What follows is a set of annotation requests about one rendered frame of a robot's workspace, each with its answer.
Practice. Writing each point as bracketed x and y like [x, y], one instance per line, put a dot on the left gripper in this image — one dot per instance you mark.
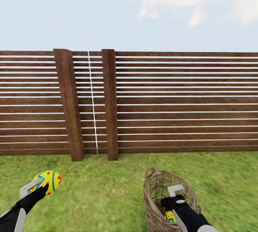
[35, 196]

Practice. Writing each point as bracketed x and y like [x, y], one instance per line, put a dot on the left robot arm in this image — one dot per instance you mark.
[13, 220]

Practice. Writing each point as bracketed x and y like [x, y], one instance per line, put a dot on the wicker basket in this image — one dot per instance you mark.
[155, 217]

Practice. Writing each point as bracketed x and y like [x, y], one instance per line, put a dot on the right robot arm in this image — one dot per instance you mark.
[185, 216]

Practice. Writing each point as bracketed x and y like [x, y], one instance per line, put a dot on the easter egg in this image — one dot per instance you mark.
[169, 216]
[49, 177]

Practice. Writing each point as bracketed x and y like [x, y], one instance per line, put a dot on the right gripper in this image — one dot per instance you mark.
[166, 202]

